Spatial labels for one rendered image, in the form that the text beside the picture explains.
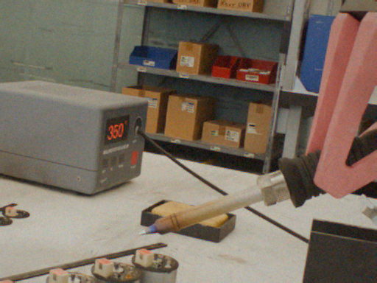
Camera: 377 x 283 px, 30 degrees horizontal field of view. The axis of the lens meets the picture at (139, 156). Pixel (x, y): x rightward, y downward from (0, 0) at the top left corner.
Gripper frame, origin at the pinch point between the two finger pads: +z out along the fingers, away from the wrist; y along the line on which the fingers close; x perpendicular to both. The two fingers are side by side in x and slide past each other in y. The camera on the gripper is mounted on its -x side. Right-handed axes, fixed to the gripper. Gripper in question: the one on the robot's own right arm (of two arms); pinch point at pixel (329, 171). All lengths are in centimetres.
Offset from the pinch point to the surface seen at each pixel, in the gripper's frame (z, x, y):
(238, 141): 33, 90, -421
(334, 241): 3.7, 6.4, -9.4
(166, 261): 8.8, -3.1, -2.9
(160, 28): 2, 9, -496
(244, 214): 9.8, 8.7, -36.2
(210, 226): 10.7, 3.9, -26.3
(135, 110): 8.0, -6.0, -42.1
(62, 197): 18.4, -7.6, -35.4
